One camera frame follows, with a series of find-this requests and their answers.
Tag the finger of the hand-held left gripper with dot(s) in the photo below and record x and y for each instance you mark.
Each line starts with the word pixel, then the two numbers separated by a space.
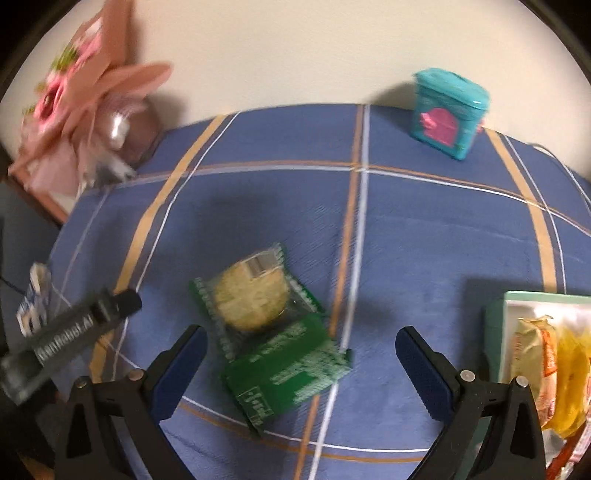
pixel 122 302

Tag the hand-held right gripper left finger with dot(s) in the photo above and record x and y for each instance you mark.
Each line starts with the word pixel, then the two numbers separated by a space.
pixel 184 364

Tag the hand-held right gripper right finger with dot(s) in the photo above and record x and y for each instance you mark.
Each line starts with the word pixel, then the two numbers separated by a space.
pixel 418 364

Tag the teal-rimmed white tray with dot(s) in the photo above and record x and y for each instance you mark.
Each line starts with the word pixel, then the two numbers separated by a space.
pixel 496 332

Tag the clear green cookie packet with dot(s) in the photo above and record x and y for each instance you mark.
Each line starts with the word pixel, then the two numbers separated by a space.
pixel 251 300

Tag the orange and cream bread packet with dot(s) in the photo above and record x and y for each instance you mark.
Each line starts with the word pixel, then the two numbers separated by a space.
pixel 535 360

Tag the yellow bread packet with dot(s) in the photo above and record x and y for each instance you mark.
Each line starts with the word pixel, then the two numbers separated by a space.
pixel 575 369

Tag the blue and white tissue pack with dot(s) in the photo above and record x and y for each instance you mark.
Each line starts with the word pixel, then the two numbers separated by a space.
pixel 34 300

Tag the brown wooden furniture edge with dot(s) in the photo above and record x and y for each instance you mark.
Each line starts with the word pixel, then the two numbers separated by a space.
pixel 44 198

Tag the blue plaid tablecloth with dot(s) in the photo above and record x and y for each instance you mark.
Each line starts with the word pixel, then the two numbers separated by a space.
pixel 415 230

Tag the pink flower bouquet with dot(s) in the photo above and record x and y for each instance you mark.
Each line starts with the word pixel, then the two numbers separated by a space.
pixel 78 106

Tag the teal and pink toy box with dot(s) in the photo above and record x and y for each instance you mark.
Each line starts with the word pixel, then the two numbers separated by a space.
pixel 445 115

